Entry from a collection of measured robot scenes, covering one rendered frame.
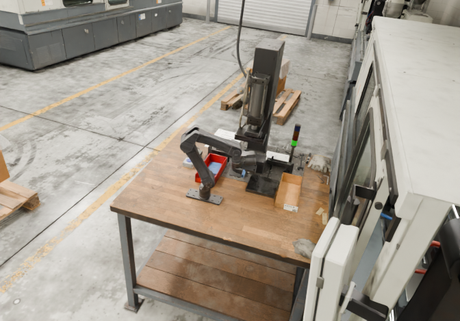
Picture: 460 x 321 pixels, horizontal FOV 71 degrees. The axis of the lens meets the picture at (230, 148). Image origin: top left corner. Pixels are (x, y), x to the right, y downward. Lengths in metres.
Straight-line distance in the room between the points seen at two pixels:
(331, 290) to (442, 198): 0.36
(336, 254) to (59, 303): 2.08
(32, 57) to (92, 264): 4.47
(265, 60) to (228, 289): 1.45
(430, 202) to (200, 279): 1.76
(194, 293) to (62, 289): 0.95
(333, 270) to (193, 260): 1.63
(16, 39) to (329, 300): 6.27
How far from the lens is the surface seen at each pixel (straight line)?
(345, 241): 0.93
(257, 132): 1.94
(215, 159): 2.11
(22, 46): 6.58
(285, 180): 2.03
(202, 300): 2.23
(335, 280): 0.92
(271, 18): 11.23
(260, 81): 1.81
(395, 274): 0.94
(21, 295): 2.76
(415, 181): 0.83
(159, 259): 2.43
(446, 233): 1.01
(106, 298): 2.57
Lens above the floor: 2.08
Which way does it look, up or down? 31 degrees down
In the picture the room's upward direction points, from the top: 6 degrees clockwise
